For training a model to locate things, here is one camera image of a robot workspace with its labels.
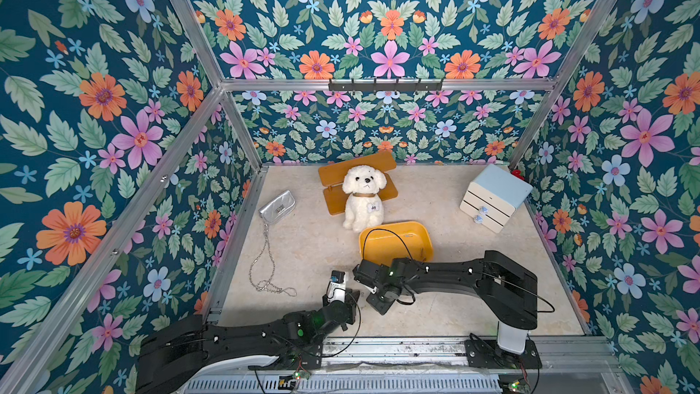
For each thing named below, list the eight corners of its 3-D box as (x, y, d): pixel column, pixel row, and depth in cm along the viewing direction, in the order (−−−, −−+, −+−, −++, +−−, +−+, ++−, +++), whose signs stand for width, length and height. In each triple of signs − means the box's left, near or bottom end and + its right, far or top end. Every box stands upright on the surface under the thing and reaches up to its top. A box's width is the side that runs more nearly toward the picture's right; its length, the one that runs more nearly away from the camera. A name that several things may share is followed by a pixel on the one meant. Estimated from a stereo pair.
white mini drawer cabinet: (496, 236, 99) (513, 212, 87) (457, 209, 107) (468, 184, 95) (518, 209, 107) (537, 184, 95) (480, 186, 114) (493, 160, 102)
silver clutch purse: (264, 222, 104) (257, 210, 97) (292, 202, 110) (287, 189, 103) (270, 229, 102) (263, 217, 95) (299, 208, 108) (294, 195, 102)
